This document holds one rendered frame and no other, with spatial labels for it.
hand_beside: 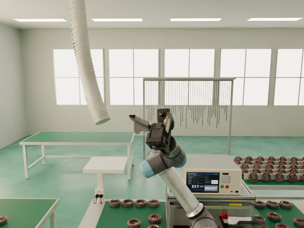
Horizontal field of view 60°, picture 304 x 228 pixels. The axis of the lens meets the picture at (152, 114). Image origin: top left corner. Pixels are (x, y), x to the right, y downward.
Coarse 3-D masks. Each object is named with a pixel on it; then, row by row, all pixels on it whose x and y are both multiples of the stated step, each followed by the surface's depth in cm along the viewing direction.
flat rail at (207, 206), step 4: (176, 204) 206; (180, 204) 206; (204, 204) 206; (208, 204) 206; (176, 208) 206; (180, 208) 206; (208, 208) 205; (212, 208) 205; (216, 208) 205; (220, 208) 205
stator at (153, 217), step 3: (150, 216) 236; (153, 216) 238; (156, 216) 238; (159, 216) 236; (150, 219) 232; (153, 219) 231; (156, 219) 231; (159, 219) 232; (150, 222) 232; (153, 222) 230; (156, 222) 230; (159, 222) 232
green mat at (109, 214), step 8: (104, 208) 257; (112, 208) 257; (120, 208) 257; (128, 208) 257; (136, 208) 257; (144, 208) 257; (152, 208) 257; (160, 208) 257; (104, 216) 243; (112, 216) 243; (120, 216) 243; (128, 216) 243; (136, 216) 243; (144, 216) 243; (104, 224) 230; (112, 224) 230; (120, 224) 230; (144, 224) 230; (160, 224) 230
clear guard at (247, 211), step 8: (224, 208) 196; (232, 208) 196; (240, 208) 196; (248, 208) 196; (232, 216) 185; (240, 216) 185; (248, 216) 185; (256, 216) 185; (232, 224) 182; (240, 224) 182; (248, 224) 182; (256, 224) 182
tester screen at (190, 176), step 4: (188, 176) 205; (192, 176) 205; (196, 176) 205; (200, 176) 205; (204, 176) 205; (208, 176) 205; (212, 176) 205; (216, 176) 204; (188, 180) 206; (192, 180) 205; (196, 180) 205; (200, 180) 205; (204, 180) 205; (188, 184) 206; (192, 184) 206; (196, 184) 206; (200, 184) 206; (204, 184) 206; (208, 184) 206; (212, 184) 206; (216, 184) 206; (192, 188) 206; (196, 188) 206; (200, 188) 206
